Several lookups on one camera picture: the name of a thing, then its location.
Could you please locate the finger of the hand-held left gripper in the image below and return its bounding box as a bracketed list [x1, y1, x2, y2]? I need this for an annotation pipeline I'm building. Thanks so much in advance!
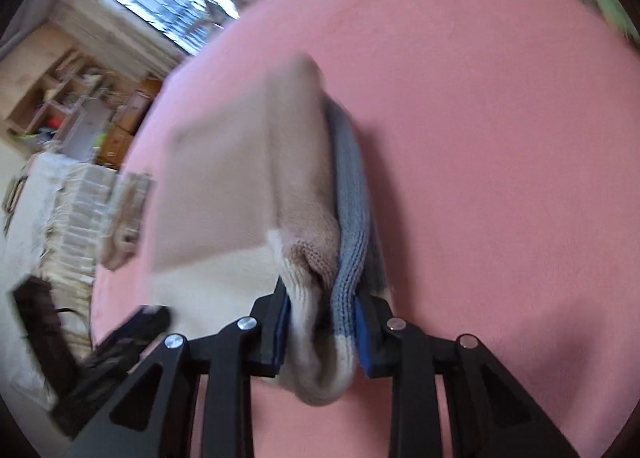
[11, 277, 80, 393]
[50, 305, 172, 439]

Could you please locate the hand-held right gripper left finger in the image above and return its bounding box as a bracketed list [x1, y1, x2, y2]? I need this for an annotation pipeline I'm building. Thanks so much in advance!
[65, 283, 292, 458]

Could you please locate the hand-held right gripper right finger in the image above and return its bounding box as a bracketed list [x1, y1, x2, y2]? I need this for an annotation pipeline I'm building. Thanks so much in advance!
[352, 295, 583, 458]

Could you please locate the grey and cream knit sweater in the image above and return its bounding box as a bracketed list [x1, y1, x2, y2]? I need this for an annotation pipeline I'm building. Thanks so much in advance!
[150, 54, 388, 406]

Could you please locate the white lace bedspread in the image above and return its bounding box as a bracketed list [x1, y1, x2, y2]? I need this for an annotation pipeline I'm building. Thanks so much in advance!
[0, 153, 96, 409]

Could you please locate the cream ruffled bed skirt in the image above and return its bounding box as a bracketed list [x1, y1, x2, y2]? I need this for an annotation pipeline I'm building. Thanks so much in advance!
[30, 158, 152, 300]

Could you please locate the wooden dresser with drawers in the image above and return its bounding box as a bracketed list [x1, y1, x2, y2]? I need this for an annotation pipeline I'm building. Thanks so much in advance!
[95, 80, 164, 170]

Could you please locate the cluttered wooden shelf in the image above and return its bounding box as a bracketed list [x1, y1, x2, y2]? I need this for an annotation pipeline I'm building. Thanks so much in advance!
[2, 23, 119, 155]

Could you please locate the pink fleece blanket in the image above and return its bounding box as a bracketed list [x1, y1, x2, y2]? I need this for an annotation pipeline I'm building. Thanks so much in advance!
[90, 0, 640, 458]

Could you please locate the beige curtain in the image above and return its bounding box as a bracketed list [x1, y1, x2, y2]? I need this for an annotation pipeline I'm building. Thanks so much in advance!
[50, 0, 187, 85]

